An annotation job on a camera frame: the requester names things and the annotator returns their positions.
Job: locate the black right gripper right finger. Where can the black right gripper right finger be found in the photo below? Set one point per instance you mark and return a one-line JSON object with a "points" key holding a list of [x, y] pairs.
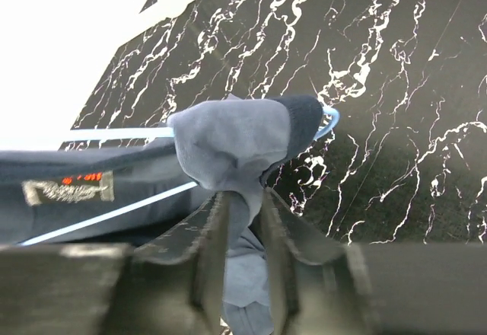
{"points": [[316, 284]]}

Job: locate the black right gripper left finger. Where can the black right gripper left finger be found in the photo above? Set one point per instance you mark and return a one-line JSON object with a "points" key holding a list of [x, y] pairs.
{"points": [[179, 276]]}

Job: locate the navy blue tank top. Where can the navy blue tank top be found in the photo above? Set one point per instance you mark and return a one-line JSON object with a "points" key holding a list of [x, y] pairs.
{"points": [[222, 145]]}

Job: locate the light blue wire hanger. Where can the light blue wire hanger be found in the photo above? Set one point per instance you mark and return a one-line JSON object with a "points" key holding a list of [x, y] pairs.
{"points": [[160, 132]]}

